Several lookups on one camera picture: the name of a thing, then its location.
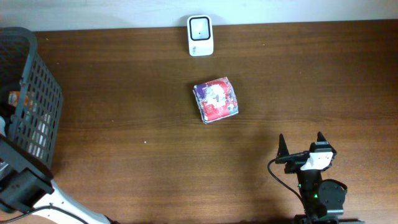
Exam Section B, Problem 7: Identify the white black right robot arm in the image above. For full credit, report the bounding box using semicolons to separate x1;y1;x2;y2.
267;132;362;224

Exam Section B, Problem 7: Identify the white barcode scanner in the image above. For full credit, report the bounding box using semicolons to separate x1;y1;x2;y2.
187;15;214;57

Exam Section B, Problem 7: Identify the grey plastic mesh basket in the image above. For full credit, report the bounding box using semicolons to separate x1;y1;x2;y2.
1;27;63;168

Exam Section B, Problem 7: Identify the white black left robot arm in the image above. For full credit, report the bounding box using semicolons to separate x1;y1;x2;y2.
1;119;114;224

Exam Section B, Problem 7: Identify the red purple tissue pack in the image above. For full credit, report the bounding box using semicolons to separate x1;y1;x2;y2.
193;77;239;124

